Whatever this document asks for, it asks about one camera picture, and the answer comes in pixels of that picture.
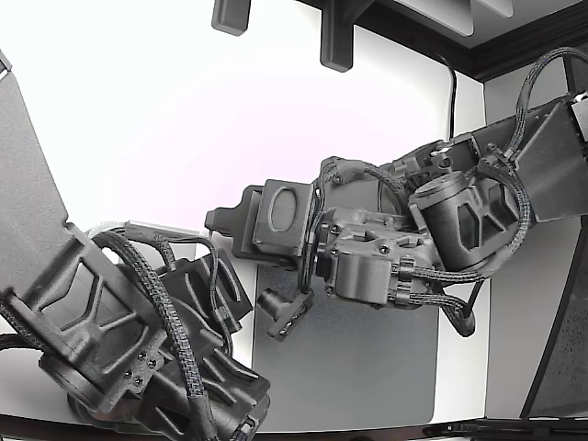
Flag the black holding gripper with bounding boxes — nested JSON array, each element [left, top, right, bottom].
[[124, 220, 254, 334]]

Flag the black gripper oval recess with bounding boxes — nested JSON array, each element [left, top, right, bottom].
[[206, 178, 319, 273]]

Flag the black robot arm with gripper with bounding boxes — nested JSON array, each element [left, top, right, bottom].
[[315, 91, 588, 341]]

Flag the grey rectangular mat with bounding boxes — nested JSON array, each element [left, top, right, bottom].
[[251, 264, 443, 426]]

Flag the black table edge trim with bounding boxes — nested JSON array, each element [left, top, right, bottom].
[[293, 0, 588, 83]]

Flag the white angled panel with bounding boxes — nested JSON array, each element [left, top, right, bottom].
[[393, 0, 516, 39]]

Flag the black base bar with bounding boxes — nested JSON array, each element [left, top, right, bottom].
[[422, 403, 588, 438]]

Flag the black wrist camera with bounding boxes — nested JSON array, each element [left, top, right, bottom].
[[256, 288, 316, 344]]

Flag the thick braided black cable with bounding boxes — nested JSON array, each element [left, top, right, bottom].
[[89, 229, 222, 441]]

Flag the short black bracket fixture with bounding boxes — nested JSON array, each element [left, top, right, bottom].
[[210, 0, 252, 36]]

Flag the tall black bracket fixture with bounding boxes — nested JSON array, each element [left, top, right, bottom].
[[319, 0, 356, 74]]

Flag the braided cable pair with clips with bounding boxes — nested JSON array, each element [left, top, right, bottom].
[[392, 155, 537, 339]]

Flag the thin black cable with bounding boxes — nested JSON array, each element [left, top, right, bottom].
[[432, 49, 459, 141]]

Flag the looped braided black cable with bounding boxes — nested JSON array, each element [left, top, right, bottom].
[[503, 45, 588, 160]]

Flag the black slanted frame strut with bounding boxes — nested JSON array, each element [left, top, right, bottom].
[[518, 215, 588, 419]]

